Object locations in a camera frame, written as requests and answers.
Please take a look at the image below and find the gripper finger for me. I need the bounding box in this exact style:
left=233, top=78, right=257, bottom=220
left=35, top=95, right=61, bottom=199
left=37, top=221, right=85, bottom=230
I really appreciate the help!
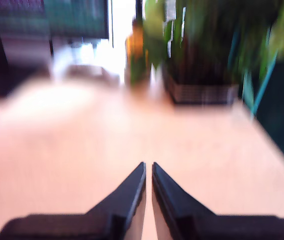
left=152, top=161, right=215, bottom=240
left=85, top=161, right=147, bottom=240

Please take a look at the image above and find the black plant pot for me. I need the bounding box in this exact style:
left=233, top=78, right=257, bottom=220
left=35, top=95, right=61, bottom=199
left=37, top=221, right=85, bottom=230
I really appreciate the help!
left=163, top=62, right=240, bottom=105

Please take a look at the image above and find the amber pump bottle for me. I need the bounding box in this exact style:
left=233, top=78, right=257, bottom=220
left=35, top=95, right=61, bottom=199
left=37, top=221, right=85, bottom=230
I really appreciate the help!
left=125, top=17, right=150, bottom=86

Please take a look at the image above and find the green leafy houseplant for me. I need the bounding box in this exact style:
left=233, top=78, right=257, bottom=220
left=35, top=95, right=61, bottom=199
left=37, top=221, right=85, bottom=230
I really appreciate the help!
left=143, top=0, right=284, bottom=93

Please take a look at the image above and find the large black computer monitor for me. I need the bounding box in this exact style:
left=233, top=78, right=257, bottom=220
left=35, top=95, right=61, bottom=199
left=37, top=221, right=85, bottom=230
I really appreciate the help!
left=0, top=0, right=110, bottom=40

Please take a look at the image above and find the teal metal frame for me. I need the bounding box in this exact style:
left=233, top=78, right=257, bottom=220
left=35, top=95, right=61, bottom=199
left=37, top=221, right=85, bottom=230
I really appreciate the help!
left=241, top=24, right=284, bottom=163

